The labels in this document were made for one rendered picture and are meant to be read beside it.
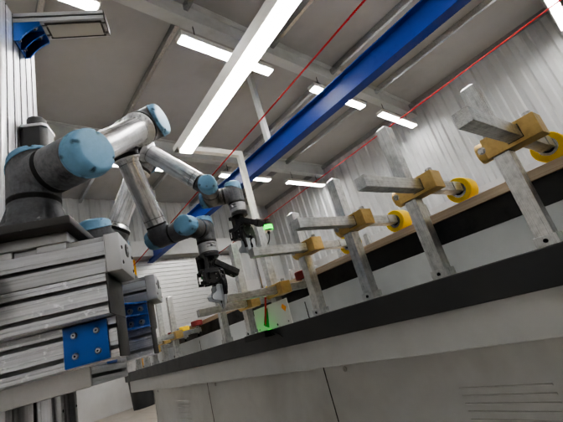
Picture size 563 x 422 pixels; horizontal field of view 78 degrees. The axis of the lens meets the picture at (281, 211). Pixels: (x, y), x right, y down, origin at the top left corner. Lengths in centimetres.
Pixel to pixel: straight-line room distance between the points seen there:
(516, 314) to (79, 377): 101
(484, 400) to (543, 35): 821
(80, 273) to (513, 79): 859
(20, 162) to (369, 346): 109
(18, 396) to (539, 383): 127
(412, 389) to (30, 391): 112
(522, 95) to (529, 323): 792
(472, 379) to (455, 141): 788
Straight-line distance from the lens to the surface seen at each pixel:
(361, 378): 157
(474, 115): 72
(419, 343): 111
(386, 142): 109
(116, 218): 163
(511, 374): 125
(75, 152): 94
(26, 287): 93
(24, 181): 103
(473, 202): 119
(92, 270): 89
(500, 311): 99
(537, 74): 876
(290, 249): 125
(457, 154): 887
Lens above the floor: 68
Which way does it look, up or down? 18 degrees up
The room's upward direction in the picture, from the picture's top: 16 degrees counter-clockwise
